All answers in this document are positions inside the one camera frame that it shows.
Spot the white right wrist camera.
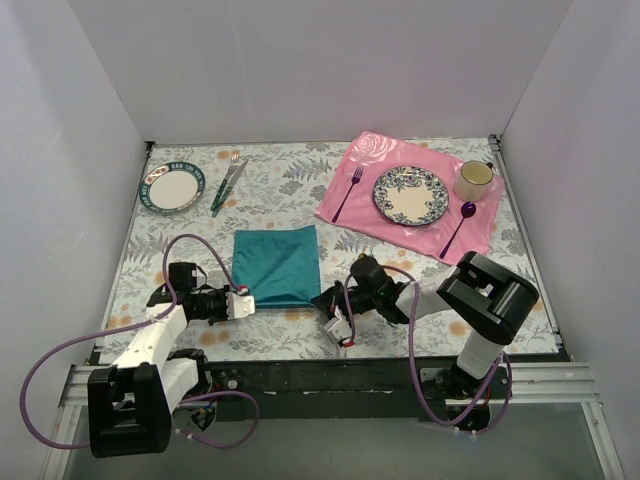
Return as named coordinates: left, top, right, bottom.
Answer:
left=322, top=307, right=354, bottom=348

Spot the blue floral white plate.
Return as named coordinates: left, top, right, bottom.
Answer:
left=373, top=166, right=449, bottom=226

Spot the purple metallic spoon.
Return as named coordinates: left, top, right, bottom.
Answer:
left=439, top=202, right=477, bottom=259

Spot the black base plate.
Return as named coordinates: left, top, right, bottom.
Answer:
left=84, top=349, right=574, bottom=424

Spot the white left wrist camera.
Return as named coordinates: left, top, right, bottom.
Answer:
left=226, top=285, right=256, bottom=320

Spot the pink floral placemat cloth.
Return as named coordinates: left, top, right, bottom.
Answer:
left=316, top=132, right=504, bottom=265

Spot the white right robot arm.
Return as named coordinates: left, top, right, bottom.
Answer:
left=311, top=251, right=540, bottom=398

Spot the green handled fork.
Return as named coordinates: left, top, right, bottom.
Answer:
left=211, top=151, right=240, bottom=210

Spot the purple metallic fork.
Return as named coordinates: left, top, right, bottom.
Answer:
left=331, top=165, right=365, bottom=223

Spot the teal cloth napkin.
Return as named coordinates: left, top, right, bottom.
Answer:
left=232, top=225, right=321, bottom=309

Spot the green handled knife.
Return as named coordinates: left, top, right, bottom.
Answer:
left=211, top=160, right=249, bottom=218

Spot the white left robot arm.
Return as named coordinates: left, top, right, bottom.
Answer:
left=87, top=262, right=230, bottom=458

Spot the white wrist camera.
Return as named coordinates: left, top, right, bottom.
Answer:
left=322, top=307, right=354, bottom=348
left=226, top=285, right=256, bottom=320

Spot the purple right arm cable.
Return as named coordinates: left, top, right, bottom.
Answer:
left=342, top=264, right=514, bottom=437

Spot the green rimmed white plate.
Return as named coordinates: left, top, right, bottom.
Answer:
left=138, top=161, right=206, bottom=215

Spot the cream ceramic mug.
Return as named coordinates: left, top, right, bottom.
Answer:
left=453, top=161, right=500, bottom=202

